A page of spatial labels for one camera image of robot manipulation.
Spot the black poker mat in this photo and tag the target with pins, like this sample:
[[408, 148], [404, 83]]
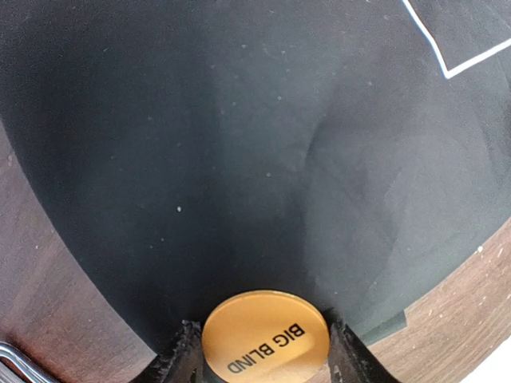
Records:
[[353, 153]]

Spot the aluminium poker chip case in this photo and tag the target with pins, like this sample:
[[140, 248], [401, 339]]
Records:
[[23, 364]]

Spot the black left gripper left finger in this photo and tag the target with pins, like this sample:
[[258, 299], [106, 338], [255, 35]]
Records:
[[181, 361]]

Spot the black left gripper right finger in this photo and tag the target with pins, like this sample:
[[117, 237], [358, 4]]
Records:
[[350, 361]]

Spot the orange big blind button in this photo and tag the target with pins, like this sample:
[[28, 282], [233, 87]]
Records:
[[265, 336]]

